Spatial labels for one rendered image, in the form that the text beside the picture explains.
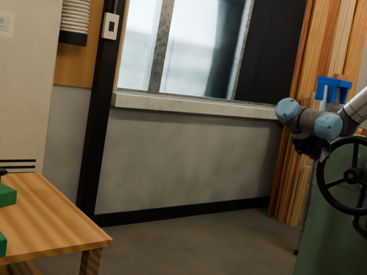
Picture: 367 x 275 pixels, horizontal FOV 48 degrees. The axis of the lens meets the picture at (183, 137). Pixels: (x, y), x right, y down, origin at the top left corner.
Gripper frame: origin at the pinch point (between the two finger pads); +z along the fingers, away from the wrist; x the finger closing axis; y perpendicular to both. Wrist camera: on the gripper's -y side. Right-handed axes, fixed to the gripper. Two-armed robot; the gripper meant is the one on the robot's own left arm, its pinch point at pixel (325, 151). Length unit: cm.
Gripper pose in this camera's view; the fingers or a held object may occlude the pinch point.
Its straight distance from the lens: 158.5
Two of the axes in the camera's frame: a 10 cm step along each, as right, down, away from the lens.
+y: -5.3, 8.4, -1.4
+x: 6.3, 2.8, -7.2
